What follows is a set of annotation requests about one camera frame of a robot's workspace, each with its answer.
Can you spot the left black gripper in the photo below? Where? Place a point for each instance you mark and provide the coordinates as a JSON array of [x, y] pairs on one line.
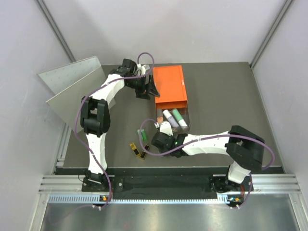
[[142, 93]]

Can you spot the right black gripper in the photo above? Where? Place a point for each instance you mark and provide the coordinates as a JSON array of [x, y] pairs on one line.
[[162, 151]]

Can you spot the orange drawer box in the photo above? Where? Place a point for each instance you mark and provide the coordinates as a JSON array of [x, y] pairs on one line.
[[170, 83]]

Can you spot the orange tube grey cap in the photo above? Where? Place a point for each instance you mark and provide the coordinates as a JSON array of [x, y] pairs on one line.
[[160, 118]]

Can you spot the lilac white tube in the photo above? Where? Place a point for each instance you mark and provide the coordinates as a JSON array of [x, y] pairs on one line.
[[170, 118]]

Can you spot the clear acrylic drawer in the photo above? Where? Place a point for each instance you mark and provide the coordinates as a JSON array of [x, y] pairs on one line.
[[182, 108]]

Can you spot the green white tube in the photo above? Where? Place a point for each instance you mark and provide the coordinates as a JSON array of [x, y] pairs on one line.
[[179, 118]]

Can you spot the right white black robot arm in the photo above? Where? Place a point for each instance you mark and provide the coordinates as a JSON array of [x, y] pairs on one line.
[[244, 147]]

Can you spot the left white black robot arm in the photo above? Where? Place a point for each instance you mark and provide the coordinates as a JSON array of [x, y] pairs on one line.
[[95, 117]]

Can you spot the green lipstick tube right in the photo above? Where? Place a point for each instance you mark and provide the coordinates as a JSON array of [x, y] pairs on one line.
[[143, 135]]

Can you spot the green lipstick tube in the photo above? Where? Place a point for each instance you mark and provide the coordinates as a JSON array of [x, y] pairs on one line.
[[139, 134], [143, 135]]

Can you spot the gold black compact right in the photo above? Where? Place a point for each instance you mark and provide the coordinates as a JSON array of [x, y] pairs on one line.
[[143, 154]]

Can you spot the gold black compact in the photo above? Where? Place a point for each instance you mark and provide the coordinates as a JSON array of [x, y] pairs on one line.
[[143, 154], [134, 149]]

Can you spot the green lipstick tube left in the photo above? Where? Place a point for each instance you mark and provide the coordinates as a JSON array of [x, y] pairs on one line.
[[139, 134]]

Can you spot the gold black compact left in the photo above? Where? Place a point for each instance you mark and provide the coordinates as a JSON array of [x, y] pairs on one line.
[[134, 149]]

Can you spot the grey metal panel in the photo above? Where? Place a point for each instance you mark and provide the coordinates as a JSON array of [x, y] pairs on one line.
[[70, 83]]

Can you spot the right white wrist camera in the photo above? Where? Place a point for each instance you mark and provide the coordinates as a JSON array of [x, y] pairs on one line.
[[164, 127]]

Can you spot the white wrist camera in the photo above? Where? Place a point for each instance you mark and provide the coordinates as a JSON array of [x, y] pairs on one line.
[[142, 69], [164, 127]]

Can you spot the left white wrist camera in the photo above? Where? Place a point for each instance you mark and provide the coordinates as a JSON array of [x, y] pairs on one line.
[[142, 69]]

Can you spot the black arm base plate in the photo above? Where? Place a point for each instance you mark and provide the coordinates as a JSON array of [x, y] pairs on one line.
[[157, 186]]

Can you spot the slotted grey cable duct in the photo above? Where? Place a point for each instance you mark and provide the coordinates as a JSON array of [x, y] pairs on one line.
[[98, 199]]

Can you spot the aluminium frame rail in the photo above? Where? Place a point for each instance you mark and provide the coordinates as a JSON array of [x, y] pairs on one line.
[[262, 183]]

